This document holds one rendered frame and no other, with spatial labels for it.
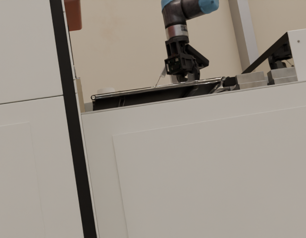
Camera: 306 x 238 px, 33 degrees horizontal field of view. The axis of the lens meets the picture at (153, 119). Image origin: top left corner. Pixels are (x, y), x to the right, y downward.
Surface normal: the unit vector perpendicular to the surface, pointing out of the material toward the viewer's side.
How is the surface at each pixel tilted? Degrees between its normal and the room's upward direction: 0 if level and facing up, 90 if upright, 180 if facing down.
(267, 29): 90
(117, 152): 90
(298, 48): 90
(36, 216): 90
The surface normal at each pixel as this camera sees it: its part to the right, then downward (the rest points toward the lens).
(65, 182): 0.11, -0.17
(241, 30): -0.92, 0.11
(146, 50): 0.34, -0.20
